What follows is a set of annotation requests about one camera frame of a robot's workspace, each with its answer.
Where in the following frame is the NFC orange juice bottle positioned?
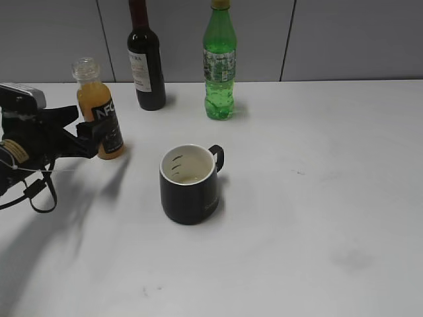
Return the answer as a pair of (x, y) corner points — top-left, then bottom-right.
(71, 57), (124, 160)

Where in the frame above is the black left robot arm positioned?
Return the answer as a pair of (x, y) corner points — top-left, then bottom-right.
(1, 94), (114, 194)

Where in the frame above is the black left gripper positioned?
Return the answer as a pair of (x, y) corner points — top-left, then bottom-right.
(1, 105), (113, 172)

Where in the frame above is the black mug white interior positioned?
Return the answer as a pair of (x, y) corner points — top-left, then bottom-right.
(159, 144), (225, 225)

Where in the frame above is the green plastic soda bottle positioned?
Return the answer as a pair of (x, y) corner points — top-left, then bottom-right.
(203, 1), (237, 120)

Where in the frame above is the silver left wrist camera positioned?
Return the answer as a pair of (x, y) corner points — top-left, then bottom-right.
(1, 83), (46, 109)

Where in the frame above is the dark red wine bottle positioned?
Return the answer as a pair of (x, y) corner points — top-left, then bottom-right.
(127, 1), (166, 111)

